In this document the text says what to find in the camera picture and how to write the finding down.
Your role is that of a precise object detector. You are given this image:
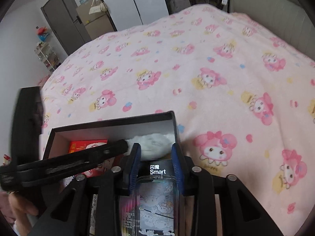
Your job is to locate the boxed clear phone case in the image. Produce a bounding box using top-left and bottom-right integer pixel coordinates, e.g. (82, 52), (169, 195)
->
(120, 159), (181, 235)

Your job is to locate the person's left hand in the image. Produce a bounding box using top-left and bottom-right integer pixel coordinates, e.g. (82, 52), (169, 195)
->
(8, 192), (38, 227)

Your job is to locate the red printed packet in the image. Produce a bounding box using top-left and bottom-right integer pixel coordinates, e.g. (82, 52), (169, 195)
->
(67, 139), (109, 178)

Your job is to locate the white fluffy plush item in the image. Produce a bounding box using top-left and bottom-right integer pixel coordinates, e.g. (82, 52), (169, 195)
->
(124, 133), (175, 161)

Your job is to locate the black cardboard storage box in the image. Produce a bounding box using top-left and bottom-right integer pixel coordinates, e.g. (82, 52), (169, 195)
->
(43, 111), (181, 159)

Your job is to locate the pink cartoon print blanket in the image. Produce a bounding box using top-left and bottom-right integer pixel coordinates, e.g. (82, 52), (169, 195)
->
(41, 5), (314, 235)

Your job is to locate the brown cabinet with bag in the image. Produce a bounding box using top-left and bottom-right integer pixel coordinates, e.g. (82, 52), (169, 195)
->
(76, 0), (116, 40)

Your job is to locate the dark grey door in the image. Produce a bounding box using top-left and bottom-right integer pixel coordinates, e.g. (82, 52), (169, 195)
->
(41, 0), (91, 55)

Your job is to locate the white wardrobe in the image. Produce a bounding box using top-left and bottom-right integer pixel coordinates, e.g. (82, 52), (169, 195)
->
(104, 0), (169, 31)

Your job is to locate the beige padded headboard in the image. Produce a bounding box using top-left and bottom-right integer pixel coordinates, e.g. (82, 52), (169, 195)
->
(233, 0), (314, 59)

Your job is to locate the white wire shelf rack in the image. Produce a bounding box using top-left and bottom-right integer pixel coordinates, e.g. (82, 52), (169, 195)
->
(34, 41), (61, 73)

